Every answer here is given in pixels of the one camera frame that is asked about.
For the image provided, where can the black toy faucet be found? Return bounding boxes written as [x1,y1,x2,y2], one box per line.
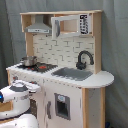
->
[76,50,94,70]

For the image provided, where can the oven door with window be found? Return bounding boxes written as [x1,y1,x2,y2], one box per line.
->
[30,99,37,118]

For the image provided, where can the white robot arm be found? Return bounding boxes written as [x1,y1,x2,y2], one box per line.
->
[0,80,41,128]

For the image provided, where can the grey toy sink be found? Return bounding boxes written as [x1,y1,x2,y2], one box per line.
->
[52,67,92,81]

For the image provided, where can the black toy stovetop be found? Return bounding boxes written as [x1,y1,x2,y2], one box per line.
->
[20,62,56,73]

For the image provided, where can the grey range hood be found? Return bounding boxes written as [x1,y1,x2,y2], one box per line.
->
[25,15,52,34]

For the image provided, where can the wooden toy kitchen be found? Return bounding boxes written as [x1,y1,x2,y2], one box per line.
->
[8,10,114,128]

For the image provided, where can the small steel pot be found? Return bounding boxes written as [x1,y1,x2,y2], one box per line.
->
[21,56,37,66]

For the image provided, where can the white microwave door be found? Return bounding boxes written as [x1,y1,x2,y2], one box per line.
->
[51,13,92,39]

